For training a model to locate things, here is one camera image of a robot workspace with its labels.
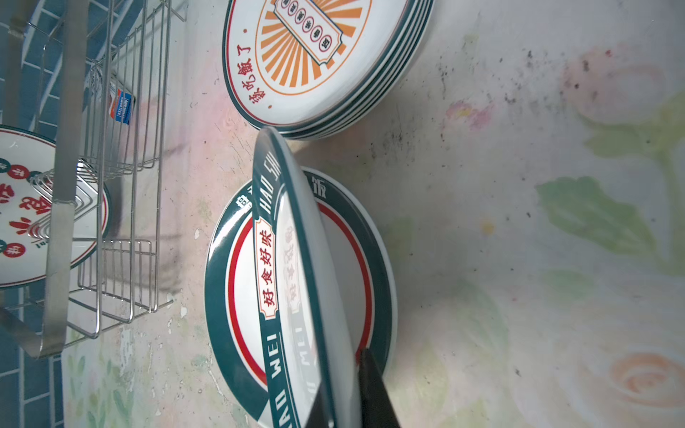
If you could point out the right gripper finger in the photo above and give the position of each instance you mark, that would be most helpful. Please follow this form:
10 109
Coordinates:
376 406

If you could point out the grey rim hao plate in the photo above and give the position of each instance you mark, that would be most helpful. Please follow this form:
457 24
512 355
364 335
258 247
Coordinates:
310 365

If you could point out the red ring green plate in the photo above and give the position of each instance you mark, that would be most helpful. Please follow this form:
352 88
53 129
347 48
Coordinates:
363 270

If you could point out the thin red rim plate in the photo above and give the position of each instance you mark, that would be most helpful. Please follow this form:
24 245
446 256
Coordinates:
291 64

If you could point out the just eat text plate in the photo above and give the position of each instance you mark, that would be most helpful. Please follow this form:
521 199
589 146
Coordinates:
26 204

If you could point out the metal wire dish rack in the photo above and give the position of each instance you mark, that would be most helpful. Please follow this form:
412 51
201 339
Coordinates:
84 129

